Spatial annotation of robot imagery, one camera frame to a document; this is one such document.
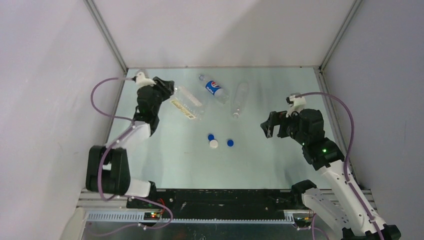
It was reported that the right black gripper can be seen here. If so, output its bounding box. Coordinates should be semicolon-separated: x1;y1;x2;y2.
260;106;308;146

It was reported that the clear bottle with yellow label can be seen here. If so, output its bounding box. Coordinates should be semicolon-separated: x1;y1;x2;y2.
170;85;209;121

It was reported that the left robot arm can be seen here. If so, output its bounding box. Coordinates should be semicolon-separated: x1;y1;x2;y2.
85;72;175;208

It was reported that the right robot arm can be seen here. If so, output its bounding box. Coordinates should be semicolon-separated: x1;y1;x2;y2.
260;108;402;240

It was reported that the clear unlabelled plastic bottle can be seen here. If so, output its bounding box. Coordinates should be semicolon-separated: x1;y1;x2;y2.
230;81;250;119

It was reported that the Pepsi labelled clear bottle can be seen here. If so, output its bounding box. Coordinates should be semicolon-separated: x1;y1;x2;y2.
198;74;229;104

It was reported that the blue bottle cap right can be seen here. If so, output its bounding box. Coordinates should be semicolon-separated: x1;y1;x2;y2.
227;139;234;147

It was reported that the right controller board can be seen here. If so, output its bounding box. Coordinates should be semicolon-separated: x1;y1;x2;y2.
292;214;313;229

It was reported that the controller board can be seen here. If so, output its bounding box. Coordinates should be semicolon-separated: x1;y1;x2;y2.
143;211;162;221
292;214;313;229

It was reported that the left controller board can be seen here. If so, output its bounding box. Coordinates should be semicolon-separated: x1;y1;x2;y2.
143;211;162;221

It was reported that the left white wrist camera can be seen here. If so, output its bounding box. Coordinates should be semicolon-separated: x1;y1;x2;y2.
133;71;156;88

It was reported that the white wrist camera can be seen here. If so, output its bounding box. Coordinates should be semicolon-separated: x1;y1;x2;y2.
133;71;156;88
286;92;306;118

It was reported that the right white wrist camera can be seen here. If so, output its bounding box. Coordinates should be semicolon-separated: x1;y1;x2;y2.
286;92;306;118

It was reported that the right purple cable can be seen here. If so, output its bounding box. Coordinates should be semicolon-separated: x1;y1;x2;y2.
294;92;386;240

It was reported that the purple cable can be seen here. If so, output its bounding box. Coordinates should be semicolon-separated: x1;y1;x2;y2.
294;92;386;240
90;77;174;230

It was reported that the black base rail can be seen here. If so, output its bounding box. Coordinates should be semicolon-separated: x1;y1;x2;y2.
148;188;306;221

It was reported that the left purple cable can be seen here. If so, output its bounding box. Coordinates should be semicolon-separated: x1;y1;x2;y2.
90;77;174;230

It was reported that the white slotted cable duct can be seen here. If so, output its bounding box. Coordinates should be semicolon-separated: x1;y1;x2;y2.
85;211;296;224

